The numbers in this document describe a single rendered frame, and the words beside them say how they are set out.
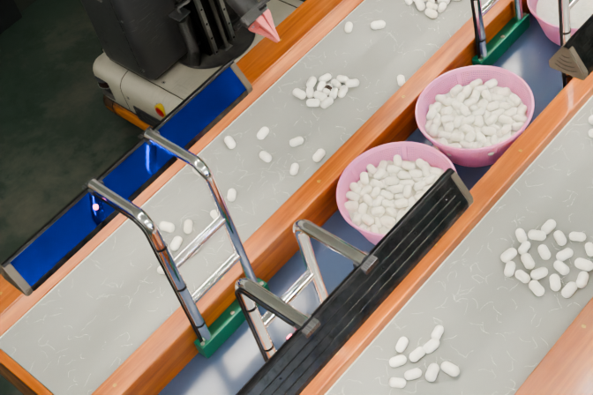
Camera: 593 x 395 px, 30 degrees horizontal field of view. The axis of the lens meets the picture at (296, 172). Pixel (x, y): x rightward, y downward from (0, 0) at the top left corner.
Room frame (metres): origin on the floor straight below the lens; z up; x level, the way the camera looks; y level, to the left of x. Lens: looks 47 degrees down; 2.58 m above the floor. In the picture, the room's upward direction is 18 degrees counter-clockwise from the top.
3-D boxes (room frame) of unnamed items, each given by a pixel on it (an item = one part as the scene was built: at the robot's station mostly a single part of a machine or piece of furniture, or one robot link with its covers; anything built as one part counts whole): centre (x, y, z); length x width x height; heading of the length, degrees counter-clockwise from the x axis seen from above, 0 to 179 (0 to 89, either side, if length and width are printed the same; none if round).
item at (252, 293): (1.16, 0.04, 0.90); 0.20 x 0.19 x 0.45; 124
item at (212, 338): (1.49, 0.27, 0.90); 0.20 x 0.19 x 0.45; 124
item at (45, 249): (1.56, 0.31, 1.08); 0.62 x 0.08 x 0.07; 124
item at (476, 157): (1.72, -0.43, 0.72); 0.27 x 0.27 x 0.10
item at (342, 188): (1.56, -0.20, 0.72); 0.27 x 0.27 x 0.10
